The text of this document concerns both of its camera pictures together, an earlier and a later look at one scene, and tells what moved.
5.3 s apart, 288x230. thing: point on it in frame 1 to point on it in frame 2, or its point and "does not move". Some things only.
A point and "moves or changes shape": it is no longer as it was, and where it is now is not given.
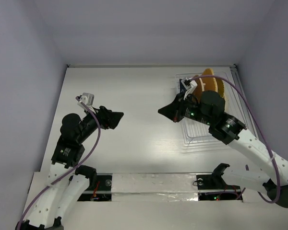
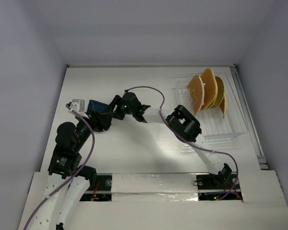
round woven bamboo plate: [210, 83] does not move
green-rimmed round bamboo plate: [220, 87] does not move
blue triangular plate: [182, 88] moves or changes shape
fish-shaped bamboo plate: [226, 104] moves or changes shape
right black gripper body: [178, 109] to [118, 108]
